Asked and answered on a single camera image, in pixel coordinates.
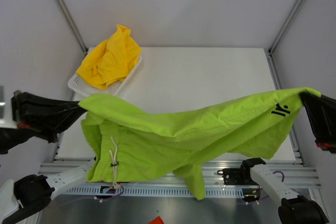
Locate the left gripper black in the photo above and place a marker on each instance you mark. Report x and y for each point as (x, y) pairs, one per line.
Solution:
(35, 112)

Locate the right corner aluminium post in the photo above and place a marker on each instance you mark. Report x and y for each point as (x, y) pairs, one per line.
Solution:
(294, 11)

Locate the orange object at bottom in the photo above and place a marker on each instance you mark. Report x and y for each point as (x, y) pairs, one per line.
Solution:
(157, 220)

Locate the slotted cable duct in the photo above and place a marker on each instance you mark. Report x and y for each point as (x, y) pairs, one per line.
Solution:
(151, 191)

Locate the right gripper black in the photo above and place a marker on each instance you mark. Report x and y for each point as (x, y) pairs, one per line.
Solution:
(322, 111)

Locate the lime green shorts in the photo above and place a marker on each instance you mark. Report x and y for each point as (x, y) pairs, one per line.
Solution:
(132, 145)

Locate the white plastic basket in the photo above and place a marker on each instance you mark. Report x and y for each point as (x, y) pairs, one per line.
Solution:
(78, 85)

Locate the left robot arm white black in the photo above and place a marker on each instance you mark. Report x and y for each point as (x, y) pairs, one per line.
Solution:
(29, 195)

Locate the yellow shorts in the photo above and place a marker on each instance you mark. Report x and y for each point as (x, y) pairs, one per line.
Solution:
(110, 61)

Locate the left corner aluminium post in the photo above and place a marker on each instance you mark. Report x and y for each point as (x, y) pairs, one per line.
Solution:
(71, 24)

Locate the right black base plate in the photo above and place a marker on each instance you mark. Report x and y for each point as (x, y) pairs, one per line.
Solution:
(235, 176)

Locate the aluminium mounting rail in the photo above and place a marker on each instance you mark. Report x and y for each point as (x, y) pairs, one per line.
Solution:
(214, 173)

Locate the corner aluminium post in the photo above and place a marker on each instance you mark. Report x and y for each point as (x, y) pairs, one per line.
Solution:
(71, 24)
(294, 11)

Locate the right side aluminium rail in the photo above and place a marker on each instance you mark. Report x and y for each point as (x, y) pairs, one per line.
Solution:
(289, 151)

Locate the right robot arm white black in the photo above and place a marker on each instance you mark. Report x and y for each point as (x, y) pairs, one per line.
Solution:
(293, 207)

